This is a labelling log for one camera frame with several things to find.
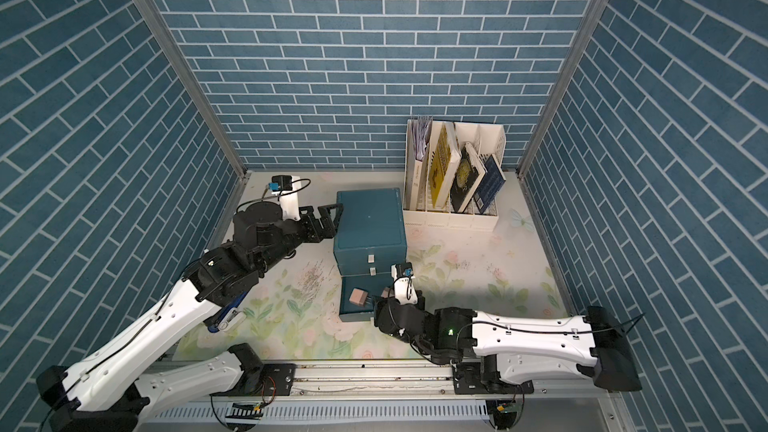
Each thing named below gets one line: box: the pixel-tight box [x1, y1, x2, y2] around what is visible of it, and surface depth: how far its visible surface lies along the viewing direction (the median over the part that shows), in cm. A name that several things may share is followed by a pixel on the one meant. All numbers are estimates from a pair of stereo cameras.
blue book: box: [474, 154, 506, 214], surface depth 102 cm
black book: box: [450, 142, 487, 213], surface depth 100 cm
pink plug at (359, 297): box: [349, 288, 371, 307], surface depth 87 cm
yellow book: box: [429, 122, 461, 208], surface depth 98 cm
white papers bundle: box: [412, 116, 433, 161], surface depth 95 cm
